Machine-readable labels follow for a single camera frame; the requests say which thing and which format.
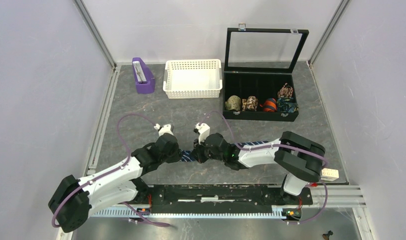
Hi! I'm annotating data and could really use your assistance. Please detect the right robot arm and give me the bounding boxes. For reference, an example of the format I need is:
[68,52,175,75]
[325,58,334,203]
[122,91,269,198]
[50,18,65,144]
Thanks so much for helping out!
[190,131,327,204]

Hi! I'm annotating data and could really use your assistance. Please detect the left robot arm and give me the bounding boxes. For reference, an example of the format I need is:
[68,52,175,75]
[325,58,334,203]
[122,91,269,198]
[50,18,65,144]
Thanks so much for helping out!
[48,133,181,233]

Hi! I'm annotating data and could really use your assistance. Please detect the olive green rolled tie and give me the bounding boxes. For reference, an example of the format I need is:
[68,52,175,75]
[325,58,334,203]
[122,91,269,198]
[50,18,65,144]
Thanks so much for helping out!
[224,95,242,112]

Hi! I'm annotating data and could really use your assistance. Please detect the brown floral rolled tie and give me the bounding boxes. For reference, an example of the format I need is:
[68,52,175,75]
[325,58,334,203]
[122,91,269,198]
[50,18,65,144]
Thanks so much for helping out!
[241,95,259,112]

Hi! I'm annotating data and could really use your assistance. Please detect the purple metronome stand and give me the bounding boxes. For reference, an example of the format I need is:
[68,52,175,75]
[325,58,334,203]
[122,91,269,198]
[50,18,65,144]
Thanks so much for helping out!
[132,57,156,94]

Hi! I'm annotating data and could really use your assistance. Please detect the orange navy striped rolled tie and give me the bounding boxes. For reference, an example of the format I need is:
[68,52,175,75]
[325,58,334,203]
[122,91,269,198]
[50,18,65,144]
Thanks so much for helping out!
[259,98,278,113]

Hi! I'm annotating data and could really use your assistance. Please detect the white plastic basket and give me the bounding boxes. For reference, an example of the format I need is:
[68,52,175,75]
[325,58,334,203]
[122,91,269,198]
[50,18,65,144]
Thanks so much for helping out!
[162,59,223,99]

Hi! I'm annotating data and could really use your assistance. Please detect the blue yellow patterned tie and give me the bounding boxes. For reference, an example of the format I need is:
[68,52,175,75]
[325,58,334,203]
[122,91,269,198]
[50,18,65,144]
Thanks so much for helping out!
[277,97,299,113]

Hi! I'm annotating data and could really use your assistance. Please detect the black tie storage box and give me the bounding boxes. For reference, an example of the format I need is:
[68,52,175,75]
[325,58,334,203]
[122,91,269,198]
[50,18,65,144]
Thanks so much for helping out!
[222,23,310,122]

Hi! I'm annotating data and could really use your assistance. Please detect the white lego block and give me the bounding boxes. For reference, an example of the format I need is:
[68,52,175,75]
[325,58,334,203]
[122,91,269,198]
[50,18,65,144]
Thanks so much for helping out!
[320,168,340,182]

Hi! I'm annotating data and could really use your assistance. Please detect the small black object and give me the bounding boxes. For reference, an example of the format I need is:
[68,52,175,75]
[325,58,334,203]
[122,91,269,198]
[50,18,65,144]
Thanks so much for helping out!
[322,230,334,240]

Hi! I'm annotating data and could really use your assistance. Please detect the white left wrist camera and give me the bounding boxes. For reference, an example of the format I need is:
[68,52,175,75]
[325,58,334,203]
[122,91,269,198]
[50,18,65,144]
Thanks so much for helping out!
[153,123,174,137]

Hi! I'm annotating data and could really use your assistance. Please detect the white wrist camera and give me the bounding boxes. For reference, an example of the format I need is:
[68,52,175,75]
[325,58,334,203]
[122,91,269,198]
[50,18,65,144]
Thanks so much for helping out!
[153,123,174,137]
[193,123,211,144]

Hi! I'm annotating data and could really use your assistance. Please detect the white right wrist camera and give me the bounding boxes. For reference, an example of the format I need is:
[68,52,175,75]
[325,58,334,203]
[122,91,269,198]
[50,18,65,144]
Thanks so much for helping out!
[193,123,211,144]

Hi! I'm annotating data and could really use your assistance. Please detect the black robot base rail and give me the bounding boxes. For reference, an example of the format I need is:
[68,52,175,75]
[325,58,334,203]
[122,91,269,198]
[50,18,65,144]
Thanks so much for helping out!
[131,184,313,214]

